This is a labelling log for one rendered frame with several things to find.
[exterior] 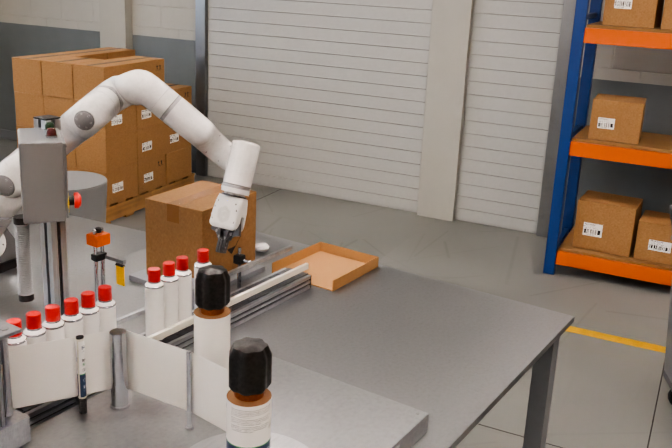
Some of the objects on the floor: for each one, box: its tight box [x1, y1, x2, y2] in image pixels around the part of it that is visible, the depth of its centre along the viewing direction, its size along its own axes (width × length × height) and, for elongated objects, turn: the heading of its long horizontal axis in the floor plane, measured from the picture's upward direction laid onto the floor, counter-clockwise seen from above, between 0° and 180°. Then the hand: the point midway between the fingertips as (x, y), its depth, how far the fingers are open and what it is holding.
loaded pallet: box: [12, 47, 195, 224], centre depth 634 cm, size 120×83×114 cm
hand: (222, 246), depth 238 cm, fingers closed
